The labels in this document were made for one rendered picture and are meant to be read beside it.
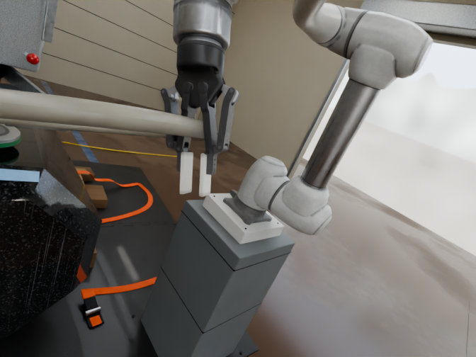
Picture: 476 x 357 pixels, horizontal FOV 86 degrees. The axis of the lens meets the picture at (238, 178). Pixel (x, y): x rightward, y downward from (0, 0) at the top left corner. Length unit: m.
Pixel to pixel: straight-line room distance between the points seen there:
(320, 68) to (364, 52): 4.97
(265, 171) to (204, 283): 0.53
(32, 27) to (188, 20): 0.73
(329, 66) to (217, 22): 5.35
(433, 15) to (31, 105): 5.06
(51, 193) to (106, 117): 0.84
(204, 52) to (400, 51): 0.57
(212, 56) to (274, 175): 0.70
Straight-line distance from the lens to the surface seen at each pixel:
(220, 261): 1.06
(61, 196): 1.18
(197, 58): 0.42
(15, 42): 1.10
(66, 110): 0.33
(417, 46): 0.86
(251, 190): 1.07
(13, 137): 1.22
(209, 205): 1.17
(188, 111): 0.44
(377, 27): 0.87
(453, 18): 5.08
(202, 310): 1.21
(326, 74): 5.71
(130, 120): 0.34
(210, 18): 0.43
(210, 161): 0.42
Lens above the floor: 1.34
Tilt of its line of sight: 18 degrees down
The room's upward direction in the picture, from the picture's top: 24 degrees clockwise
